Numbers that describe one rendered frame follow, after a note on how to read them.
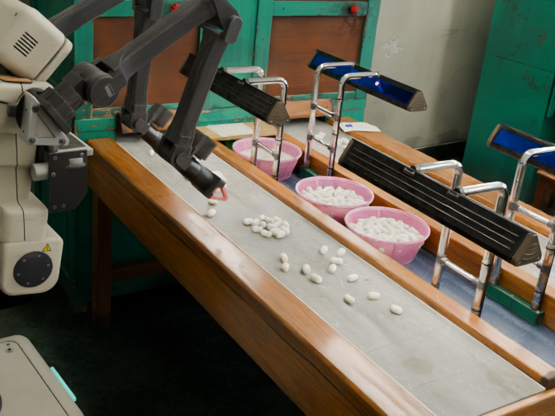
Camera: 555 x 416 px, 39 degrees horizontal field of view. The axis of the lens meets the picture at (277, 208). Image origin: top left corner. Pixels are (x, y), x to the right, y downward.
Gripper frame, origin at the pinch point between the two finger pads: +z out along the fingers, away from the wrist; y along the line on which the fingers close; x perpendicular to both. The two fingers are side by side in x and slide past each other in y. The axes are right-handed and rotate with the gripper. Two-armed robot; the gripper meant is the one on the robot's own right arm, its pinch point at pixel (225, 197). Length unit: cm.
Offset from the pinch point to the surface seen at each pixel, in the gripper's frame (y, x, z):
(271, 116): 6.7, -27.5, -1.0
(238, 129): 76, -26, 42
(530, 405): -99, -7, 23
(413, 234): -23, -29, 48
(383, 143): 47, -60, 82
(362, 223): -10.1, -22.2, 41.3
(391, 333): -64, 0, 16
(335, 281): -38.2, -1.5, 17.6
